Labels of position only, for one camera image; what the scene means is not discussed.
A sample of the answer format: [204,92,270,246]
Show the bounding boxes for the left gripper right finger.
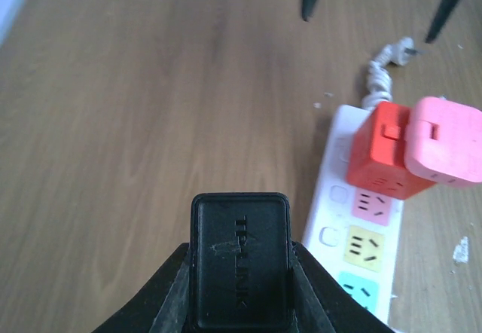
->
[289,242,391,333]

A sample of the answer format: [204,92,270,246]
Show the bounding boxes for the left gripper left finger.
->
[93,243,189,332]

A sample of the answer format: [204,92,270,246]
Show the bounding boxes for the pink plug adapter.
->
[404,96,481,188]

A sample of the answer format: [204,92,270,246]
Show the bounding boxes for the white power strip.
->
[302,105,404,324]

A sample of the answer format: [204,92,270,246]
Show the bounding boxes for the red cube socket adapter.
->
[346,102,436,200]

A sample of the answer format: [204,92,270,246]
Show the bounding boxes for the white coiled power cord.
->
[361,36,426,110]

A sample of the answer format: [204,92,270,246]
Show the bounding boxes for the black power adapter with cable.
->
[188,192,294,332]

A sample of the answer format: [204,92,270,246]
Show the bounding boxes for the white paper scraps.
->
[312,42,471,300]

